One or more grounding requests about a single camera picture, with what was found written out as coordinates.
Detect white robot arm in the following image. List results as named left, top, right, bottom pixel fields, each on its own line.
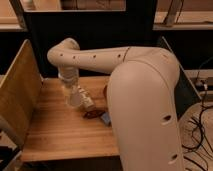
left=47, top=38, right=184, bottom=171

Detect white tube bottle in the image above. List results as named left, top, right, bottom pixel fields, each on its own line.
left=78, top=87, right=95, bottom=111

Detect blue cloth piece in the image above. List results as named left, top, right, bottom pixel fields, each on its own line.
left=101, top=112, right=111, bottom=126

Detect dark red object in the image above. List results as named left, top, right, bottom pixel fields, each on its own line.
left=83, top=110, right=105, bottom=119

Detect black floor cables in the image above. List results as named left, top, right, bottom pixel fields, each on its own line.
left=181, top=56, right=213, bottom=171

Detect black back panel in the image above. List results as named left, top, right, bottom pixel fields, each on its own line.
left=24, top=0, right=157, bottom=77

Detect wooden side panel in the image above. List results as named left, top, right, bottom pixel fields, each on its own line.
left=0, top=39, right=42, bottom=148

